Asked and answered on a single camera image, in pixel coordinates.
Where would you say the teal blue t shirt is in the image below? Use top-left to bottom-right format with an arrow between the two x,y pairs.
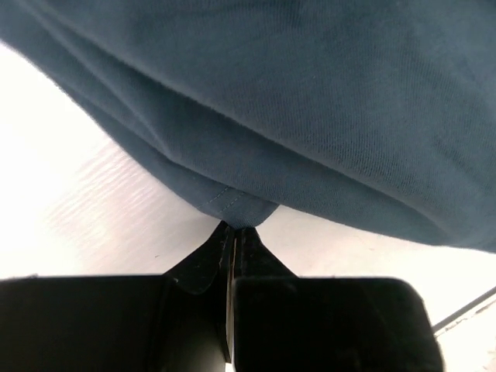
1,1 -> 495,252

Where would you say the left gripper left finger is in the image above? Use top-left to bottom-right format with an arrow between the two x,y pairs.
1,223 -> 235,371

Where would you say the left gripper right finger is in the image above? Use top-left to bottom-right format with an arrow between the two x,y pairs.
231,229 -> 444,372

